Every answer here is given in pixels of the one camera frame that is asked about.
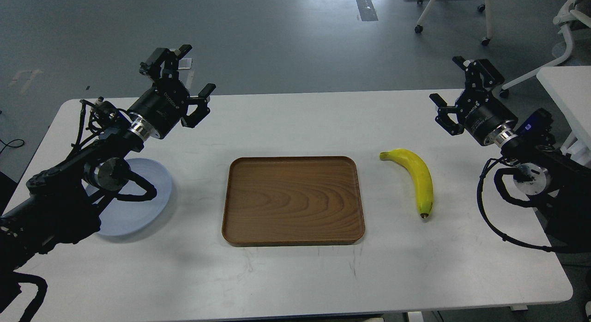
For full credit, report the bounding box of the brown wooden tray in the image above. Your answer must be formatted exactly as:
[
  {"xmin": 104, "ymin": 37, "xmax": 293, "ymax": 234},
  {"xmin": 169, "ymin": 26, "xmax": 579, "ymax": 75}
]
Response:
[{"xmin": 222, "ymin": 156, "xmax": 366, "ymax": 247}]

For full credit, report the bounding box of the yellow banana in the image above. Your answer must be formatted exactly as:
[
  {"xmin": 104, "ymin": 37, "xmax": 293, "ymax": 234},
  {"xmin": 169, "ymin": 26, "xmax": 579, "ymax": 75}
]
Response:
[{"xmin": 379, "ymin": 149, "xmax": 434, "ymax": 219}]

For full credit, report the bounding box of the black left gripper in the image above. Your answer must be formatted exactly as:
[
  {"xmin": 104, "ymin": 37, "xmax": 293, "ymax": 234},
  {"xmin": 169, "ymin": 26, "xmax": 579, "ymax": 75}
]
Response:
[{"xmin": 128, "ymin": 44, "xmax": 216, "ymax": 140}]

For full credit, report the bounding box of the white side table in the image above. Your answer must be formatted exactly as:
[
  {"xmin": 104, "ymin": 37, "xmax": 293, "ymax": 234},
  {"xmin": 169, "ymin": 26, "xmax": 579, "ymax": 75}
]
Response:
[{"xmin": 536, "ymin": 65, "xmax": 591, "ymax": 148}]

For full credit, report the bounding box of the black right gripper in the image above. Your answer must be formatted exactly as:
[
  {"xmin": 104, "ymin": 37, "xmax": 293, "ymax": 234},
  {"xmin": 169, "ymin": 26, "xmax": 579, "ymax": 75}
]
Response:
[{"xmin": 429, "ymin": 56, "xmax": 518, "ymax": 145}]

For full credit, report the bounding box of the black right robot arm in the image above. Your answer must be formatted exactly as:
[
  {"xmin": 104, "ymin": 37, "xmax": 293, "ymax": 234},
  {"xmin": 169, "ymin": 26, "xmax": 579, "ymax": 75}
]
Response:
[{"xmin": 430, "ymin": 55, "xmax": 590, "ymax": 253}]

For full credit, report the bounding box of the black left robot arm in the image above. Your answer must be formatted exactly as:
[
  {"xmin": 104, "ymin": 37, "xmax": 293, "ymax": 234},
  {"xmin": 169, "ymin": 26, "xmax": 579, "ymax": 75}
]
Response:
[{"xmin": 0, "ymin": 44, "xmax": 216, "ymax": 322}]

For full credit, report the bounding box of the light blue plate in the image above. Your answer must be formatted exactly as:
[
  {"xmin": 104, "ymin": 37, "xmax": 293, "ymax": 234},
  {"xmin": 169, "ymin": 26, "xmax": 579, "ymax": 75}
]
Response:
[{"xmin": 98, "ymin": 158, "xmax": 173, "ymax": 237}]

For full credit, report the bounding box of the grey floor tape strip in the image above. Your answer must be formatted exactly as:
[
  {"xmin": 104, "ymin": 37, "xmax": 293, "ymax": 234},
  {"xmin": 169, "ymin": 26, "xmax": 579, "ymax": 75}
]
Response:
[{"xmin": 356, "ymin": 0, "xmax": 379, "ymax": 22}]

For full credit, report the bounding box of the white office chair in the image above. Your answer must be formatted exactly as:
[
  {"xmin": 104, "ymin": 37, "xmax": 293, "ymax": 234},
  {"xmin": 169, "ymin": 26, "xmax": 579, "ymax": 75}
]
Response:
[{"xmin": 499, "ymin": 0, "xmax": 591, "ymax": 99}]

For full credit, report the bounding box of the black cable on floor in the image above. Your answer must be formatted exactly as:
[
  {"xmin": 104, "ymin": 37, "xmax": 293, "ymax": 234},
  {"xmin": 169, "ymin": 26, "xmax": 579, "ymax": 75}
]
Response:
[{"xmin": 0, "ymin": 138, "xmax": 25, "ymax": 155}]

